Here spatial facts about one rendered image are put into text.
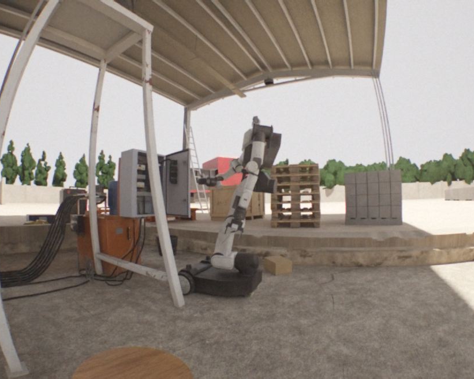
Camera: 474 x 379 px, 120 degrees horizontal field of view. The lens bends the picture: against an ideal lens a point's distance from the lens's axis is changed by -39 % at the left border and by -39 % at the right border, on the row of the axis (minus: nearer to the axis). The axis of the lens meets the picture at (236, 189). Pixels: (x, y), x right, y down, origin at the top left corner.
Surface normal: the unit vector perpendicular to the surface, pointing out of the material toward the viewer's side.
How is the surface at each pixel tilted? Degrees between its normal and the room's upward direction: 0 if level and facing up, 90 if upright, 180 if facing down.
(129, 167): 90
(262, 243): 90
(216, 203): 90
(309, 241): 91
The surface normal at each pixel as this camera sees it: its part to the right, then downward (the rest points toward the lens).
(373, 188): -0.64, -0.04
